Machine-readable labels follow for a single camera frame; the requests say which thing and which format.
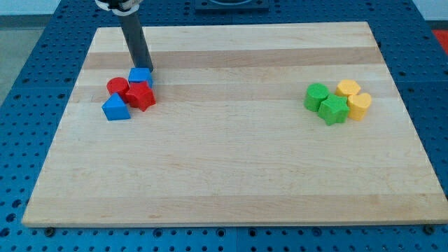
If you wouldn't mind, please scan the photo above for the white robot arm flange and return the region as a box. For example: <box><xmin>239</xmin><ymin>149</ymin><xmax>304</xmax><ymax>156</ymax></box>
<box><xmin>94</xmin><ymin>0</ymin><xmax>143</xmax><ymax>17</ymax></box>

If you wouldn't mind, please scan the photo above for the blue cube block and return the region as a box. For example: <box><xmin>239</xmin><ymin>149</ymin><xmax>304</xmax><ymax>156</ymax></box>
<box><xmin>127</xmin><ymin>68</ymin><xmax>153</xmax><ymax>88</ymax></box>

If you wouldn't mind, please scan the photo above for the light wooden board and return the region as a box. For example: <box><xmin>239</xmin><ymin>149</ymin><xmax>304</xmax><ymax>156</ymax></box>
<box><xmin>22</xmin><ymin>22</ymin><xmax>447</xmax><ymax>228</ymax></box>

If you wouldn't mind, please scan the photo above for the red star block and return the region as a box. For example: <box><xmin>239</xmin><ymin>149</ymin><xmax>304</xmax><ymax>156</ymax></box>
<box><xmin>125</xmin><ymin>81</ymin><xmax>156</xmax><ymax>111</ymax></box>

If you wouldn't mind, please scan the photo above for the green cylinder block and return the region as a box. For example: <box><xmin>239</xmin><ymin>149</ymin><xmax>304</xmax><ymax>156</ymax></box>
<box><xmin>304</xmin><ymin>83</ymin><xmax>330</xmax><ymax>112</ymax></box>

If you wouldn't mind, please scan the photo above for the blue triangle block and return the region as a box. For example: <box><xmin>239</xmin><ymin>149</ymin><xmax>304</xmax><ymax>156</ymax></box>
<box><xmin>101</xmin><ymin>92</ymin><xmax>131</xmax><ymax>120</ymax></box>

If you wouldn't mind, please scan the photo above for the red cylinder block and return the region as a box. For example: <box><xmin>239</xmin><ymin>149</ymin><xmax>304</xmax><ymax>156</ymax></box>
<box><xmin>106</xmin><ymin>77</ymin><xmax>130</xmax><ymax>104</ymax></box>

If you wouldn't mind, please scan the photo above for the green star block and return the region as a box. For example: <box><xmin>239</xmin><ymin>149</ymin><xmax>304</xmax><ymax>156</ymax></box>
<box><xmin>318</xmin><ymin>94</ymin><xmax>350</xmax><ymax>126</ymax></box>

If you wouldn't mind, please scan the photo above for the yellow hexagon block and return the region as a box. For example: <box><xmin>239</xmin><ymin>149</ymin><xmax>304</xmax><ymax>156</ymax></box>
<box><xmin>335</xmin><ymin>79</ymin><xmax>361</xmax><ymax>97</ymax></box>

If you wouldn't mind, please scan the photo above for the yellow heart block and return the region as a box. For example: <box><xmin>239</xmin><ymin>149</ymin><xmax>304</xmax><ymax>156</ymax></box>
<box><xmin>347</xmin><ymin>93</ymin><xmax>372</xmax><ymax>121</ymax></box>

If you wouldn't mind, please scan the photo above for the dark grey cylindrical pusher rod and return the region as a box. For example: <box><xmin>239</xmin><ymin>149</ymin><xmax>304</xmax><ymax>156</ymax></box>
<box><xmin>118</xmin><ymin>12</ymin><xmax>154</xmax><ymax>72</ymax></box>

